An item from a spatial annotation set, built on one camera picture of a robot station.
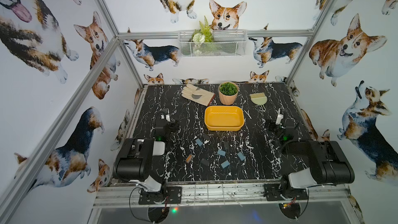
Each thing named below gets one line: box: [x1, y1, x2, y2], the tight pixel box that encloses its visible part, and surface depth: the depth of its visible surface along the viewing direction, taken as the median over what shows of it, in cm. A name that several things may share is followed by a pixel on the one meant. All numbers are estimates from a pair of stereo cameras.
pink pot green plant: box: [218, 81, 239, 106], surface depth 105 cm
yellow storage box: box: [204, 105, 245, 132], surface depth 100 cm
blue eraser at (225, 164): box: [220, 159, 230, 169], surface depth 85 cm
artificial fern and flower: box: [191, 15, 217, 55], surface depth 86 cm
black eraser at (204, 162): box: [201, 158, 210, 166], surface depth 85 cm
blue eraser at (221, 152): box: [217, 149, 226, 157], surface depth 89 cm
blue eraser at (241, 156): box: [237, 151, 246, 162], surface depth 87 cm
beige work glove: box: [181, 83, 216, 107], surface depth 116 cm
